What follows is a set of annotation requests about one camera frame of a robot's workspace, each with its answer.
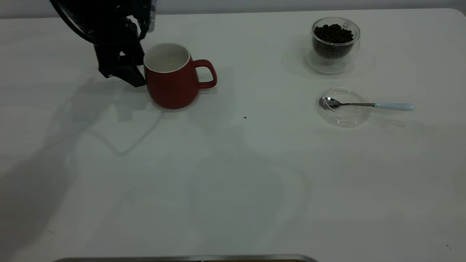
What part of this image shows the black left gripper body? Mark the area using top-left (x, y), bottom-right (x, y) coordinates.
top-left (69, 0), bottom-right (146, 79)

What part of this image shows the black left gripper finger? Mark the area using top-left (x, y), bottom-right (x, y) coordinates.
top-left (109, 64), bottom-right (147, 88)
top-left (124, 41), bottom-right (146, 68)

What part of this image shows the red ceramic mug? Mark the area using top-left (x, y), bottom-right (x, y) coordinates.
top-left (143, 43), bottom-right (218, 110)

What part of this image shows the double-wall glass cup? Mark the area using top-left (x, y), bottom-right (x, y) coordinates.
top-left (303, 17), bottom-right (361, 76)

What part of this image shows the clear glass saucer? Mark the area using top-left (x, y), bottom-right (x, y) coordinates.
top-left (317, 87), bottom-right (371, 127)

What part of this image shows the metal spoon light blue handle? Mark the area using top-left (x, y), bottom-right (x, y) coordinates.
top-left (319, 96), bottom-right (415, 111)

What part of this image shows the coffee beans pile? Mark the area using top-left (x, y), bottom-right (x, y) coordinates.
top-left (313, 24), bottom-right (354, 59)

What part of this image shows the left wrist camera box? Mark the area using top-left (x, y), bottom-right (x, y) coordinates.
top-left (140, 0), bottom-right (157, 34)

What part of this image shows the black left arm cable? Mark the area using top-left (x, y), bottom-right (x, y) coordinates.
top-left (49, 0), bottom-right (97, 45)

